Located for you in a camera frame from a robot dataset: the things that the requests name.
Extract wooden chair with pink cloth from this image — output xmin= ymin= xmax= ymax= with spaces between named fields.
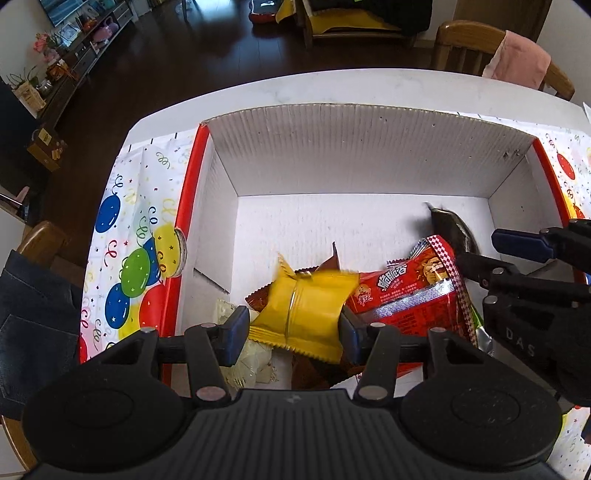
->
xmin=431 ymin=21 xmax=575 ymax=100

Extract plain yellow snack packet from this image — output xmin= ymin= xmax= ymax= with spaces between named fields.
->
xmin=249 ymin=253 xmax=360 ymax=363

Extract balloon print tablecloth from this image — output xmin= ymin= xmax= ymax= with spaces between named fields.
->
xmin=76 ymin=111 xmax=591 ymax=480

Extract pink flowers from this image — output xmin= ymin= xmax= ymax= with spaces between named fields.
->
xmin=32 ymin=32 xmax=63 ymax=65

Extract brown cardboard box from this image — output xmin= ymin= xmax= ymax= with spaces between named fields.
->
xmin=27 ymin=128 xmax=68 ymax=172

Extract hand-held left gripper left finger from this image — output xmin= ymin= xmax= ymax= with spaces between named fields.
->
xmin=108 ymin=305 xmax=252 ymax=406

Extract wooden chair with denim jacket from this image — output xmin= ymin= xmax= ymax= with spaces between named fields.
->
xmin=0 ymin=220 xmax=72 ymax=472

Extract wooden door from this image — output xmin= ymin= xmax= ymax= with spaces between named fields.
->
xmin=455 ymin=0 xmax=552 ymax=42

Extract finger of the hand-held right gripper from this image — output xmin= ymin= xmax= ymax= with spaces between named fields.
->
xmin=491 ymin=219 xmax=591 ymax=274
xmin=455 ymin=251 xmax=591 ymax=306

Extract pink cloth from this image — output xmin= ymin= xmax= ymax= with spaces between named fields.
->
xmin=482 ymin=30 xmax=552 ymax=90

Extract dark television cabinet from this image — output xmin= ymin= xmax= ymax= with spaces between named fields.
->
xmin=28 ymin=0 xmax=134 ymax=121

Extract black chocolate snack packet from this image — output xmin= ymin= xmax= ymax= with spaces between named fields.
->
xmin=425 ymin=202 xmax=478 ymax=254

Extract red cardboard box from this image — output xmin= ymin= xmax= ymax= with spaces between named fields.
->
xmin=78 ymin=104 xmax=591 ymax=402

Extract flat screen television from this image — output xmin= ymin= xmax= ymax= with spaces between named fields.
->
xmin=39 ymin=0 xmax=88 ymax=26

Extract beige carton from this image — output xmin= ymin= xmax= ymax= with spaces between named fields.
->
xmin=13 ymin=82 xmax=47 ymax=112

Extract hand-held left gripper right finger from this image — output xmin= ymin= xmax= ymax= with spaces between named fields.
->
xmin=337 ymin=308 xmax=490 ymax=402

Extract yellow cardboard box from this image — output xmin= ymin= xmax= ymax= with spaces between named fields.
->
xmin=276 ymin=0 xmax=402 ymax=35

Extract large red snack packet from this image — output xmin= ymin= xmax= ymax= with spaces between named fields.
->
xmin=344 ymin=234 xmax=481 ymax=347

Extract cream snack packet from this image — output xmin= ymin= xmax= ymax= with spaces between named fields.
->
xmin=215 ymin=299 xmax=282 ymax=388

